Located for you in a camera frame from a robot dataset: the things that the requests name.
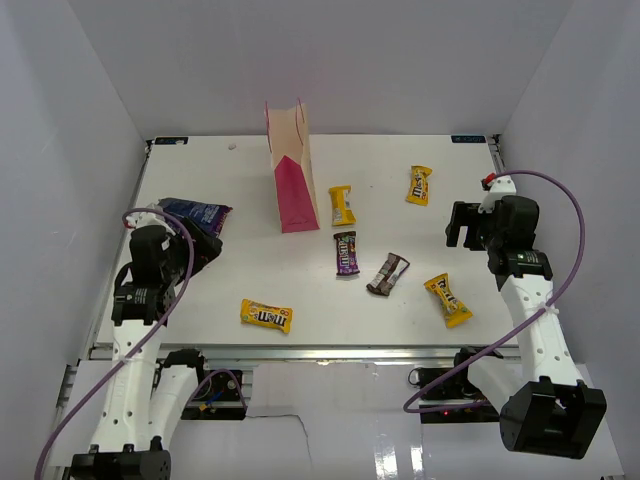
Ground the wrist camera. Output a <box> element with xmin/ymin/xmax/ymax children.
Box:
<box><xmin>126</xmin><ymin>203</ymin><xmax>166</xmax><ymax>229</ymax></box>
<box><xmin>478</xmin><ymin>173</ymin><xmax>517</xmax><ymax>214</ymax></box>

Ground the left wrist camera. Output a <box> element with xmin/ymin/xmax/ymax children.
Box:
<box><xmin>126</xmin><ymin>203</ymin><xmax>166</xmax><ymax>229</ymax></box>

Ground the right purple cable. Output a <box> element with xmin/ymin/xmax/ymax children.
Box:
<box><xmin>402</xmin><ymin>169</ymin><xmax>586</xmax><ymax>414</ymax></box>

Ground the brown candy pack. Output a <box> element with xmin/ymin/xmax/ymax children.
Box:
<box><xmin>366</xmin><ymin>252</ymin><xmax>410</xmax><ymax>297</ymax></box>

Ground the yellow snack bar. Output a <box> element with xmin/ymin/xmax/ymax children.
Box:
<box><xmin>328</xmin><ymin>185</ymin><xmax>356</xmax><ymax>227</ymax></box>

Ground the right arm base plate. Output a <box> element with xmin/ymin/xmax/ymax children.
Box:
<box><xmin>407</xmin><ymin>367</ymin><xmax>499</xmax><ymax>425</ymax></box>

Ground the blue label corner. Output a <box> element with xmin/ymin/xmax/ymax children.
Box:
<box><xmin>153</xmin><ymin>136</ymin><xmax>189</xmax><ymax>145</ymax></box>
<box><xmin>450</xmin><ymin>135</ymin><xmax>486</xmax><ymax>144</ymax></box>

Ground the blue label right corner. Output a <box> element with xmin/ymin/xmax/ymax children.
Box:
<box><xmin>450</xmin><ymin>135</ymin><xmax>486</xmax><ymax>144</ymax></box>

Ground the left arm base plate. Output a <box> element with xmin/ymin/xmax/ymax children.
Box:
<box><xmin>181</xmin><ymin>370</ymin><xmax>250</xmax><ymax>421</ymax></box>

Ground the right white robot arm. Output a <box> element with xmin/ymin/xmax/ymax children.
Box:
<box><xmin>445</xmin><ymin>195</ymin><xmax>607</xmax><ymax>459</ymax></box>

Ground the brown purple M&M pack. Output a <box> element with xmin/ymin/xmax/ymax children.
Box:
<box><xmin>333</xmin><ymin>231</ymin><xmax>360</xmax><ymax>277</ymax></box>

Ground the blue label left corner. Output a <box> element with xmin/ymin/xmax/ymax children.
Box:
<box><xmin>153</xmin><ymin>136</ymin><xmax>189</xmax><ymax>145</ymax></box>

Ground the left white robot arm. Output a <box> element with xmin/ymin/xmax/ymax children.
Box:
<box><xmin>70</xmin><ymin>214</ymin><xmax>222</xmax><ymax>479</ymax></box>

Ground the large purple snack bag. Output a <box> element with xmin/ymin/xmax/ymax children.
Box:
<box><xmin>157</xmin><ymin>197</ymin><xmax>233</xmax><ymax>238</ymax></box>

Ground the aluminium front rail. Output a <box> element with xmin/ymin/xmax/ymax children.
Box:
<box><xmin>87</xmin><ymin>344</ymin><xmax>521</xmax><ymax>364</ymax></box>

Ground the yellow M&M pack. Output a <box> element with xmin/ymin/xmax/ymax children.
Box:
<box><xmin>240</xmin><ymin>299</ymin><xmax>294</xmax><ymax>334</ymax></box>
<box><xmin>424</xmin><ymin>273</ymin><xmax>473</xmax><ymax>329</ymax></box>
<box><xmin>406</xmin><ymin>165</ymin><xmax>432</xmax><ymax>206</ymax></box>

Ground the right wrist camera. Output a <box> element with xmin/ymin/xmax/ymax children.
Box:
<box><xmin>478</xmin><ymin>173</ymin><xmax>517</xmax><ymax>214</ymax></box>

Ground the pink and cream paper bag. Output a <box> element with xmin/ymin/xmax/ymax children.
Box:
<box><xmin>264</xmin><ymin>98</ymin><xmax>320</xmax><ymax>233</ymax></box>

